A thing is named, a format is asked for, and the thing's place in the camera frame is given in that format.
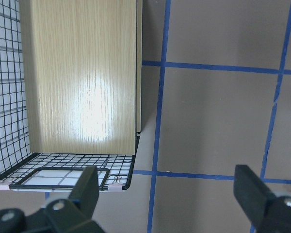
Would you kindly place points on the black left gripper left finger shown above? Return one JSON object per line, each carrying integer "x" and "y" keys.
{"x": 69, "y": 215}

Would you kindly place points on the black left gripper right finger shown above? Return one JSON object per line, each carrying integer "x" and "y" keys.
{"x": 268, "y": 211}

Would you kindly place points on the pink binder clip right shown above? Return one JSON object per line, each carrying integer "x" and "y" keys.
{"x": 116, "y": 185}

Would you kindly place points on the wire basket with checked liner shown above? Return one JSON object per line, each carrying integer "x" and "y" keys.
{"x": 24, "y": 169}

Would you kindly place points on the light wooden board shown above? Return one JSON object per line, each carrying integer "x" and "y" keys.
{"x": 82, "y": 73}

